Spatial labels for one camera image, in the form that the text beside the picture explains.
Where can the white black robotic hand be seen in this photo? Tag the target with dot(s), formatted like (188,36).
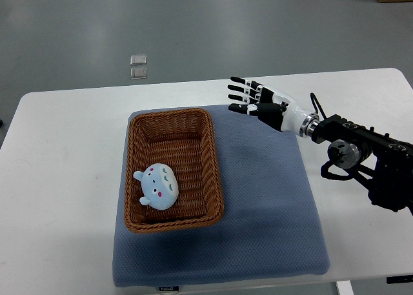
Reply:
(272,107)

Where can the light blue plush toy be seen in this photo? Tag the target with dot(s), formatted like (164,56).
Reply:
(159,186)

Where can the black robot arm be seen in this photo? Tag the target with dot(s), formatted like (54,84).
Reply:
(381,164)

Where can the brown wicker basket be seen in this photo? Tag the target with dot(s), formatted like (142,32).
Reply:
(184,140)

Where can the blue padded mat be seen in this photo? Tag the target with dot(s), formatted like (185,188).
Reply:
(270,227)

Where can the upper metal floor plate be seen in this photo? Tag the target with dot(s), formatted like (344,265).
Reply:
(138,59)

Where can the white table leg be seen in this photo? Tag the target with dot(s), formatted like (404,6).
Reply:
(344,288)

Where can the black table control panel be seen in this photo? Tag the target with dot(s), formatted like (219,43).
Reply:
(399,279)

